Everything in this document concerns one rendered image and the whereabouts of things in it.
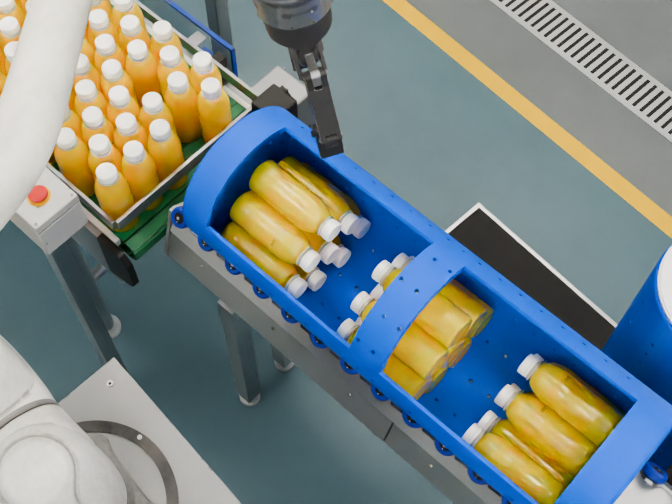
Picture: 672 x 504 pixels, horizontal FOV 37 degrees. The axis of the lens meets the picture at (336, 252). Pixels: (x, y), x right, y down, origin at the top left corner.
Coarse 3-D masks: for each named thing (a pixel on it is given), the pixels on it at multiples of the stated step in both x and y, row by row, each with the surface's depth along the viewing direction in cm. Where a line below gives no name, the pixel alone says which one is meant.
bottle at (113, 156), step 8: (112, 144) 194; (88, 152) 194; (112, 152) 193; (88, 160) 194; (96, 160) 192; (104, 160) 192; (112, 160) 193; (120, 160) 195; (96, 168) 194; (120, 168) 196; (96, 176) 196
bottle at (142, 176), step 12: (144, 156) 192; (132, 168) 192; (144, 168) 192; (156, 168) 197; (132, 180) 194; (144, 180) 194; (156, 180) 198; (132, 192) 199; (144, 192) 198; (156, 204) 204
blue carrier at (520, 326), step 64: (256, 128) 174; (192, 192) 175; (384, 192) 172; (384, 256) 190; (448, 256) 164; (320, 320) 169; (384, 320) 161; (512, 320) 178; (384, 384) 165; (448, 384) 182; (640, 384) 158; (448, 448) 165; (640, 448) 148
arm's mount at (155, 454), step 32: (96, 384) 168; (128, 384) 168; (96, 416) 166; (128, 416) 166; (160, 416) 165; (128, 448) 163; (160, 448) 163; (192, 448) 163; (160, 480) 161; (192, 480) 161
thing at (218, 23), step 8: (208, 0) 227; (216, 0) 226; (224, 0) 228; (208, 8) 230; (216, 8) 228; (224, 8) 230; (208, 16) 233; (216, 16) 230; (224, 16) 232; (208, 24) 236; (216, 24) 233; (224, 24) 234; (216, 32) 236; (224, 32) 236
